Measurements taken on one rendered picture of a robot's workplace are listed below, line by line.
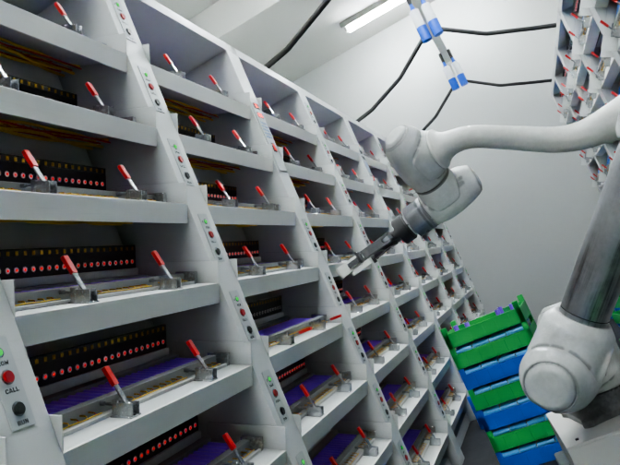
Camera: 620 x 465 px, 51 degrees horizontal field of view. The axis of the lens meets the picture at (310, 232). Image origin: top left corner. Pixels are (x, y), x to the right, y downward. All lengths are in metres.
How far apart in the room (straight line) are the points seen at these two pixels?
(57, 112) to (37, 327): 0.46
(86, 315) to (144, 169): 0.57
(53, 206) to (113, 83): 0.58
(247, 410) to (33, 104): 0.77
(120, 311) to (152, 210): 0.30
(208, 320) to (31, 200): 0.55
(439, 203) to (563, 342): 0.47
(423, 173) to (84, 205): 0.80
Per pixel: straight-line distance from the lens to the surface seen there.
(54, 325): 1.05
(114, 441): 1.06
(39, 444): 0.95
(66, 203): 1.19
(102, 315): 1.13
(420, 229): 1.70
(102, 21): 1.72
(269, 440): 1.49
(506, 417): 2.53
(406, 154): 1.57
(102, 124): 1.41
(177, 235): 1.53
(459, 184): 1.67
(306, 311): 2.15
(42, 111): 1.28
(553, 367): 1.42
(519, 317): 2.44
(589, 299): 1.44
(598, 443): 1.59
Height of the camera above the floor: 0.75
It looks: 8 degrees up
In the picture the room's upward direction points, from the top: 23 degrees counter-clockwise
